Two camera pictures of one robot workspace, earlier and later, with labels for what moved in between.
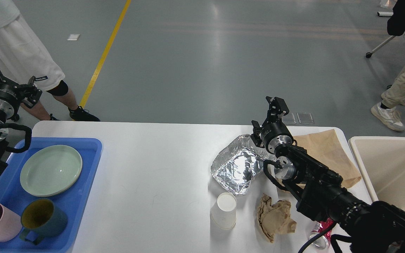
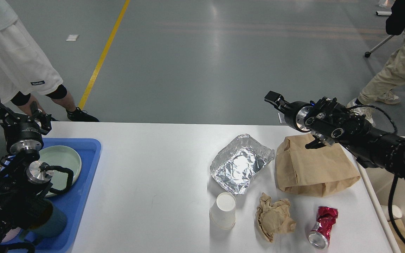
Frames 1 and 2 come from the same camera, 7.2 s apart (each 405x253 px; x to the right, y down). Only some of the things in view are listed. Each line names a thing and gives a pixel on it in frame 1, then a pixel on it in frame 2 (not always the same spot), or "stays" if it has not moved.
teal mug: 41,216 stays
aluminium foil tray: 234,169 stays
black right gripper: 275,134 to 294,112
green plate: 50,170 stays
